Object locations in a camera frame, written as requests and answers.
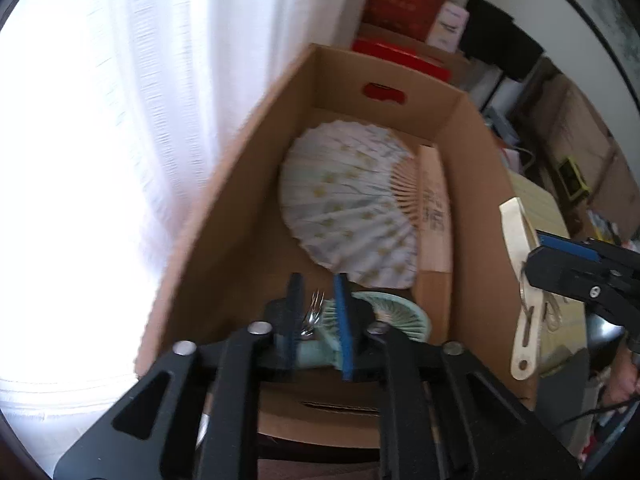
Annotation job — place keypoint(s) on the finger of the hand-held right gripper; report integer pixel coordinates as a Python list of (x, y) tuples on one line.
[(570, 280), (570, 247)]

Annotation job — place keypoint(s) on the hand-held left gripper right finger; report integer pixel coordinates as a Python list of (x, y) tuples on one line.
[(343, 325)]

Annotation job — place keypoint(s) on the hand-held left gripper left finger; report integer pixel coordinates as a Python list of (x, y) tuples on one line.
[(295, 315)]

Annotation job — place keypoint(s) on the metal fork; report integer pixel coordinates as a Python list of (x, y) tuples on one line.
[(312, 317)]

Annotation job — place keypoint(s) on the mint green handheld fan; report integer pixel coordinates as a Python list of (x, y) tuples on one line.
[(395, 317)]

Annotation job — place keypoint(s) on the floral paper folding fan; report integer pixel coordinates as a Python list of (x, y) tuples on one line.
[(340, 210)]

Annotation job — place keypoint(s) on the large cardboard box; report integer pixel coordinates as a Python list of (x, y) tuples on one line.
[(240, 210)]

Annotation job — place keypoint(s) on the long wooden fan box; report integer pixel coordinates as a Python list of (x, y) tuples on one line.
[(433, 220)]

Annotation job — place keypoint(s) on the person's right hand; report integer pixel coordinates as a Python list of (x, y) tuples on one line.
[(625, 375)]

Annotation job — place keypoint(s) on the black speaker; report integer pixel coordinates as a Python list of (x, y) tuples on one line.
[(485, 22), (522, 50)]

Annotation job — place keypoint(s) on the flat red gift box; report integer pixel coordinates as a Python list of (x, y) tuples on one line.
[(400, 57)]

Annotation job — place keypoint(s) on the white curtain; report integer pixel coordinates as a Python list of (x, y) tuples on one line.
[(75, 160)]

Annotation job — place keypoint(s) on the large red gift box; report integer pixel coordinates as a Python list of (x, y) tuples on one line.
[(405, 0)]

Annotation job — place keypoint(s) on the framed wall picture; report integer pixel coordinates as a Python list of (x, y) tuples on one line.
[(607, 10)]

